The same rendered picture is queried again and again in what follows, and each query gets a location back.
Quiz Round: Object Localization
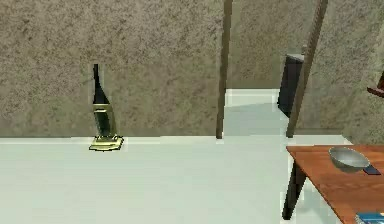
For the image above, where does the yellow and black vacuum cleaner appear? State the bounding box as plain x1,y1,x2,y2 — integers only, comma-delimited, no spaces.
88,63,125,152

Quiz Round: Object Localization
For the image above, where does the wooden table with black legs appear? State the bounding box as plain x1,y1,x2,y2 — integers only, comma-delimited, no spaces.
281,144,384,224

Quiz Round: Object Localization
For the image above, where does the grey metal bowl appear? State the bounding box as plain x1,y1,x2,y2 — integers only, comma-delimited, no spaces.
328,146,371,174

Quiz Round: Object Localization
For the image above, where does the dark red wooden shelf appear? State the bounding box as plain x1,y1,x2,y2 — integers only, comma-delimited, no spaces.
366,71,384,98

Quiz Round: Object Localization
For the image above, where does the small dark blue phone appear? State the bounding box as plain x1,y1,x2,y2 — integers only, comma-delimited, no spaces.
363,165,382,176

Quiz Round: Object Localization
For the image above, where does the blue book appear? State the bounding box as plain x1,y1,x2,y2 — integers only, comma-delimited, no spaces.
355,211,384,224

